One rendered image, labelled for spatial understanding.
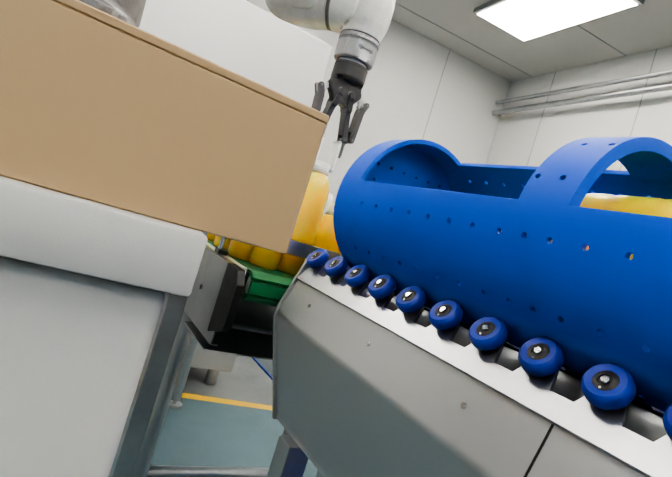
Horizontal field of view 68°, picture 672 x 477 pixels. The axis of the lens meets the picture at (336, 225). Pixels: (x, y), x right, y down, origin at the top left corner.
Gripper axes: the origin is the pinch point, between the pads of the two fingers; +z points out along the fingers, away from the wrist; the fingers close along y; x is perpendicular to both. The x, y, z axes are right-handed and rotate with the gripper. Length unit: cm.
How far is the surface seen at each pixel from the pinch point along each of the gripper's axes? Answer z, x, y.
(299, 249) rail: 21.1, -4.5, -1.2
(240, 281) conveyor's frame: 29.8, -7.1, -12.6
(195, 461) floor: 118, 85, 28
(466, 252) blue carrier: 13, -53, -4
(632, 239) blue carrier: 8, -72, -4
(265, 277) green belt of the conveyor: 28.2, -5.9, -7.3
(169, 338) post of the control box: 47, 7, -19
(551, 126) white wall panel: -157, 269, 379
